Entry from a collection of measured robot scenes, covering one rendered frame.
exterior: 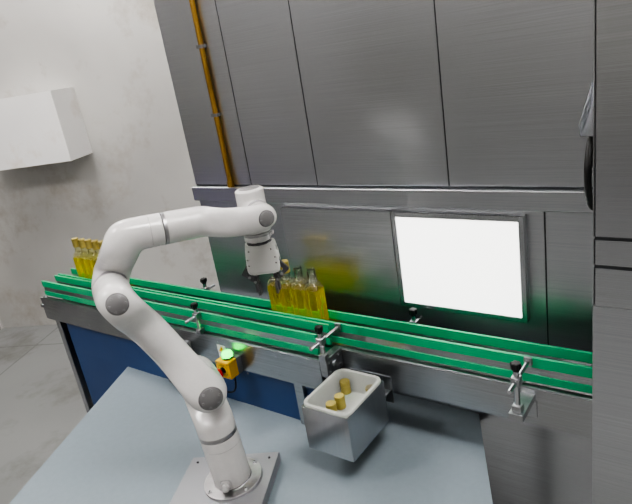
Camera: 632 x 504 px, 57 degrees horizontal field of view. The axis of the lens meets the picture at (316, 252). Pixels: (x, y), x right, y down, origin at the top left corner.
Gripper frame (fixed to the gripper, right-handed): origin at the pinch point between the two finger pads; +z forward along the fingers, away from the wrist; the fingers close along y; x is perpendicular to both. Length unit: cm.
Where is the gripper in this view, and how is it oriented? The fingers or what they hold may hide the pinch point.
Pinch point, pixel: (268, 287)
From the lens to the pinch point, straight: 177.8
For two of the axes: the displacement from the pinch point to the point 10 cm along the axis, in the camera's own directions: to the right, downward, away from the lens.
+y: -9.9, 1.3, 1.0
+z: 1.6, 9.3, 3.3
